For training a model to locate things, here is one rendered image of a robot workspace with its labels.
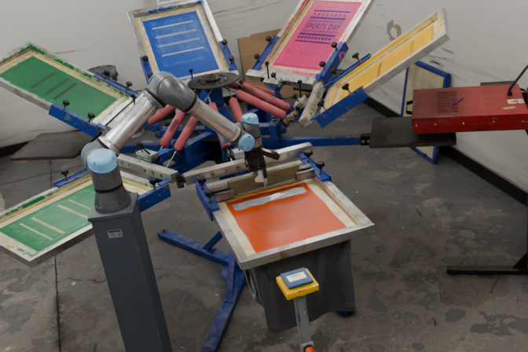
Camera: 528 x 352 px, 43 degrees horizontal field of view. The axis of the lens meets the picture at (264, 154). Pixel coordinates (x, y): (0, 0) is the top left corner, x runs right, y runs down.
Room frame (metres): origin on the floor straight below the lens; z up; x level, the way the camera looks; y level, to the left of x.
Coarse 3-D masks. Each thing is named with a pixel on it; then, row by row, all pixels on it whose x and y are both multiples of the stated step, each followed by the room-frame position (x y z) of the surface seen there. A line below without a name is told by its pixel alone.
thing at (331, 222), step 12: (276, 192) 2.91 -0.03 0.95; (312, 192) 2.85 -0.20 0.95; (276, 204) 2.79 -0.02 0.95; (312, 204) 2.74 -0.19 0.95; (324, 204) 2.72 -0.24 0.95; (324, 216) 2.61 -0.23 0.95; (300, 228) 2.54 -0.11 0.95; (312, 228) 2.53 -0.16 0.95; (324, 228) 2.51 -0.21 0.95; (336, 228) 2.50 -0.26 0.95
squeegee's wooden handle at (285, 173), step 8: (280, 168) 2.95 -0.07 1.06; (288, 168) 2.95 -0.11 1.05; (296, 168) 2.96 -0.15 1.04; (248, 176) 2.92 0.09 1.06; (256, 176) 2.91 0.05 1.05; (272, 176) 2.93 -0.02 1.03; (280, 176) 2.94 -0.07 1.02; (288, 176) 2.95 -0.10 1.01; (232, 184) 2.88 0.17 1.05; (240, 184) 2.89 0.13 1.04; (248, 184) 2.90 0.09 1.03; (256, 184) 2.91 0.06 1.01
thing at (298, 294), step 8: (280, 280) 2.17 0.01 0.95; (280, 288) 2.15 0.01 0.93; (296, 288) 2.10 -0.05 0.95; (304, 288) 2.10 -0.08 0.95; (312, 288) 2.10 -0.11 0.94; (288, 296) 2.08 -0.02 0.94; (296, 296) 2.08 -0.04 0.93; (304, 296) 2.14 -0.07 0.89; (296, 304) 2.13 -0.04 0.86; (304, 304) 2.14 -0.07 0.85; (296, 312) 2.15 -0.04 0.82; (304, 312) 2.14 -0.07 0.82; (296, 320) 2.16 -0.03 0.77; (304, 320) 2.14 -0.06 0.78; (304, 328) 2.13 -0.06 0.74; (304, 336) 2.13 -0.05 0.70; (304, 344) 2.12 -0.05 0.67; (312, 344) 2.13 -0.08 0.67
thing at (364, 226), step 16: (240, 176) 3.08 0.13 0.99; (336, 192) 2.75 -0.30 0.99; (352, 208) 2.58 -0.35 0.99; (224, 224) 2.61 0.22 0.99; (368, 224) 2.43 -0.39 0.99; (304, 240) 2.37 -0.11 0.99; (320, 240) 2.36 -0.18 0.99; (336, 240) 2.38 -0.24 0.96; (240, 256) 2.32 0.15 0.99; (256, 256) 2.31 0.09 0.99; (272, 256) 2.31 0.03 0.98; (288, 256) 2.33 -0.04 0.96
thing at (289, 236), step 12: (264, 192) 2.93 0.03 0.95; (228, 204) 2.86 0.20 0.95; (264, 204) 2.81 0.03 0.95; (240, 216) 2.72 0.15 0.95; (240, 228) 2.62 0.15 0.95; (252, 228) 2.60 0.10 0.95; (252, 240) 2.49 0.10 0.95; (264, 240) 2.48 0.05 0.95; (276, 240) 2.46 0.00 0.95; (288, 240) 2.45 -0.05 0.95
